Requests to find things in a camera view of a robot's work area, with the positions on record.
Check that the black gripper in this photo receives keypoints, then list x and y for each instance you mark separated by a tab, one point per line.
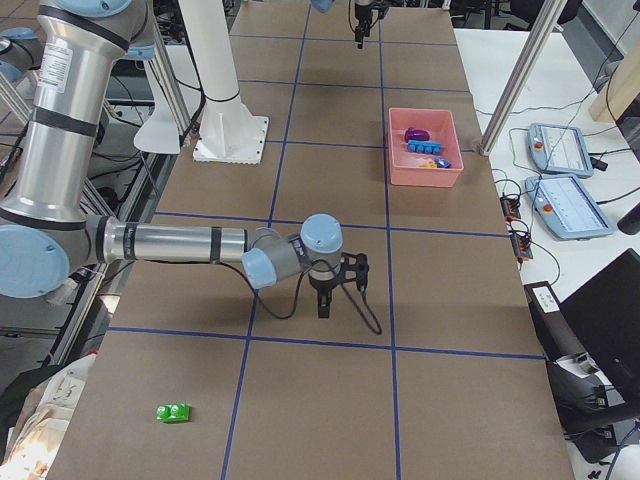
320	289
361	19

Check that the purple toy block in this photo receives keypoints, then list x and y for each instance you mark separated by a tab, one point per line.
415	134

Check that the long blue toy block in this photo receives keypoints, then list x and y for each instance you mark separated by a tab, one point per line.
426	147

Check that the small blue toy block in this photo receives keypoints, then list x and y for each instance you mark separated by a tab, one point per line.
442	163

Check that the green toy block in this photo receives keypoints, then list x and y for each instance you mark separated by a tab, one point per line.
173	413

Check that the pink plastic box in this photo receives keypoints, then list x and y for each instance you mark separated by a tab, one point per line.
404	165

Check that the brown paper table cover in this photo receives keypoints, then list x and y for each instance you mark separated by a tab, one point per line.
455	387

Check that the black usb hub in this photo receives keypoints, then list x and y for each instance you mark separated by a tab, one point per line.
510	207
521	244

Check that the far teach pendant tablet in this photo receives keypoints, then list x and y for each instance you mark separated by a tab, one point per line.
557	149

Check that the teach pendant tablet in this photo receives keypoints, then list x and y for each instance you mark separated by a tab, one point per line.
557	149
566	208

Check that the white chair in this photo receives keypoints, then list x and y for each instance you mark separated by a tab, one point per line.
159	133

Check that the near teach pendant tablet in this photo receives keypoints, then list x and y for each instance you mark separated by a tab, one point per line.
566	208

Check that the black monitor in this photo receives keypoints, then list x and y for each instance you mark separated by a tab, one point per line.
604	315

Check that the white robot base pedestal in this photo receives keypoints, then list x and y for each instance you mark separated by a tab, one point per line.
228	131

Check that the aluminium frame post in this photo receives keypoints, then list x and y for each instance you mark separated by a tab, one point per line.
547	18

